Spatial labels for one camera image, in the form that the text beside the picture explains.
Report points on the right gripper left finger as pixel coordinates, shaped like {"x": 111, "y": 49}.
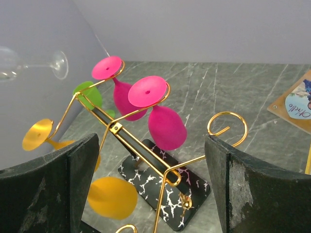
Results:
{"x": 48, "y": 194}

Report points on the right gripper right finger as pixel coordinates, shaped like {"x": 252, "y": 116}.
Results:
{"x": 254, "y": 196}

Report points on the orange wine glass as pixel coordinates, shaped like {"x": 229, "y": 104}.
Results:
{"x": 39, "y": 134}
{"x": 112, "y": 197}

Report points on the green wine glass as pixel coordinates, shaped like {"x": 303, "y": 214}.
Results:
{"x": 88, "y": 95}

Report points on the clear wine glass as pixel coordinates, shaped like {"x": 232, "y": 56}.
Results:
{"x": 11, "y": 65}

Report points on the back pink wine glass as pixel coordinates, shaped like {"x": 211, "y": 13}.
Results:
{"x": 107, "y": 68}

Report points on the brown hello card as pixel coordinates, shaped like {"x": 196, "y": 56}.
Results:
{"x": 294, "y": 105}

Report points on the gold wire wine glass rack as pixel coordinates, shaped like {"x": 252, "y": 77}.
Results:
{"x": 171, "y": 189}

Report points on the white board with gold frame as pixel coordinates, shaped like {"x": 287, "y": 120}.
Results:
{"x": 308, "y": 164}

